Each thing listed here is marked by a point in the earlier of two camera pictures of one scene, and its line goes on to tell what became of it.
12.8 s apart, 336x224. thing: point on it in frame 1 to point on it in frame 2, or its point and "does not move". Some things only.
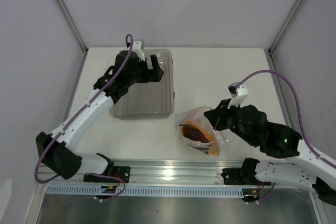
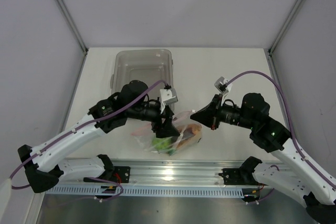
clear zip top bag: (196, 130) to (188, 125)
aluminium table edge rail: (186, 171) does not move
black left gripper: (157, 73) to (167, 128)
